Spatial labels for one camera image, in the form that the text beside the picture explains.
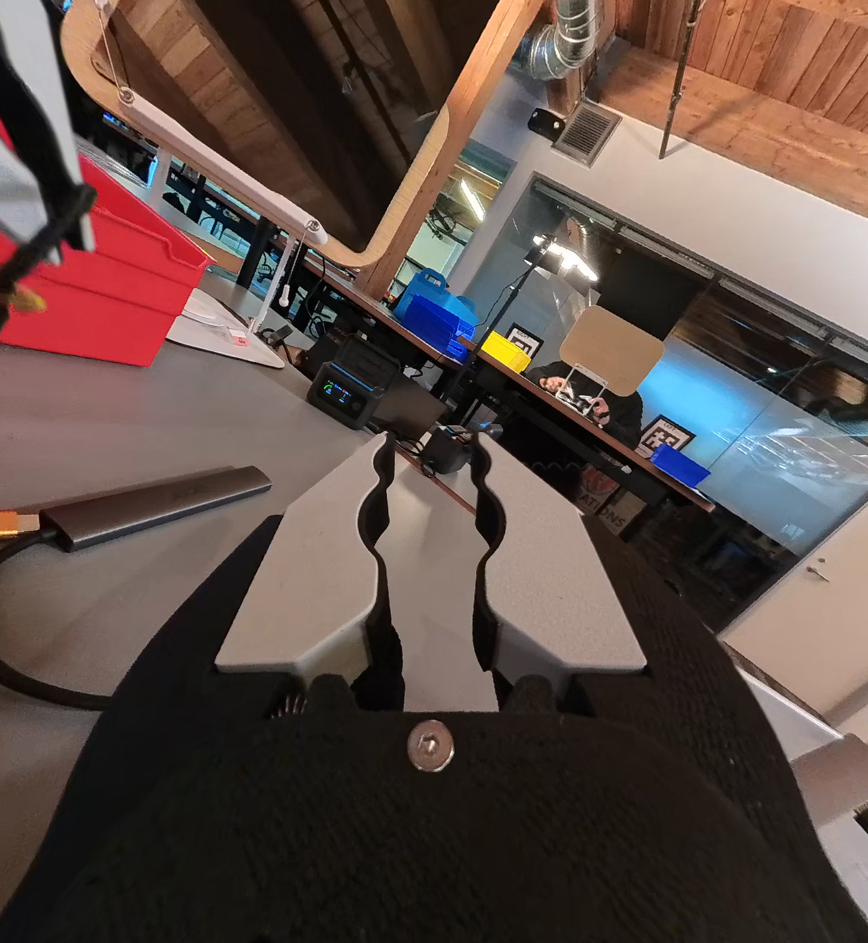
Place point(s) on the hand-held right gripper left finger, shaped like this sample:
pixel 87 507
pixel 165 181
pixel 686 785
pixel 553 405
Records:
pixel 301 597

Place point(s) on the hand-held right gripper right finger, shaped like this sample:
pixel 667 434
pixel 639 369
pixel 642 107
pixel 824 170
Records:
pixel 563 597

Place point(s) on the red plastic bin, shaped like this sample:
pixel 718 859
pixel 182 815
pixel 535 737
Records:
pixel 110 317

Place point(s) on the clear plastic bin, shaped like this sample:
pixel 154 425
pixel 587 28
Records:
pixel 832 847

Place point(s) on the printed cardboard box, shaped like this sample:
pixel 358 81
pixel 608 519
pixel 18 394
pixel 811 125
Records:
pixel 603 501

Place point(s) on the long brown desk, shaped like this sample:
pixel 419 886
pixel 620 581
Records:
pixel 701 501

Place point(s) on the small blue plastic bin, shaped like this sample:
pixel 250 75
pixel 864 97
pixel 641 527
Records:
pixel 681 465

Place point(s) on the black charger brick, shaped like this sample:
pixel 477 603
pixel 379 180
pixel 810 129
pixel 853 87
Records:
pixel 445 451

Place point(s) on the framed black-white tag sign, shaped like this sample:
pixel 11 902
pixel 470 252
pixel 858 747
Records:
pixel 526 340
pixel 666 436

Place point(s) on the black equipment case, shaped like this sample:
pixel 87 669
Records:
pixel 412 412

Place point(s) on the black label printer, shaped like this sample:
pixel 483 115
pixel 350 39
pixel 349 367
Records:
pixel 360 368

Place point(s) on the yellow plastic bin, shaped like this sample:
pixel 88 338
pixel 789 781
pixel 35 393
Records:
pixel 504 353

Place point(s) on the white lamp base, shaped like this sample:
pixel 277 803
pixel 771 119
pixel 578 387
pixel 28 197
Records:
pixel 213 331

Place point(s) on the white door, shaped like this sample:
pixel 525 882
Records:
pixel 832 626

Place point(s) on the stack of blue bins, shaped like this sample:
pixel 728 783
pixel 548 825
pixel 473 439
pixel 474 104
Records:
pixel 434 317

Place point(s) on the black light stand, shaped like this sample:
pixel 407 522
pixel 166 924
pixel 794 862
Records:
pixel 552 250

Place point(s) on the hanging metal rod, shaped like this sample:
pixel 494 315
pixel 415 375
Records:
pixel 681 81

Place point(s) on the curved wooden frame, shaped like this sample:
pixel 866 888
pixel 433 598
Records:
pixel 471 96

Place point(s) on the wall vent grille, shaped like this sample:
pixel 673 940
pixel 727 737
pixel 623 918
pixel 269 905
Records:
pixel 587 132

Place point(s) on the black wall camera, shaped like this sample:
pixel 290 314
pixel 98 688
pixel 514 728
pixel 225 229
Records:
pixel 546 124

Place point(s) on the silver air duct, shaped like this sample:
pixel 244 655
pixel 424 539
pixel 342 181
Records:
pixel 566 37

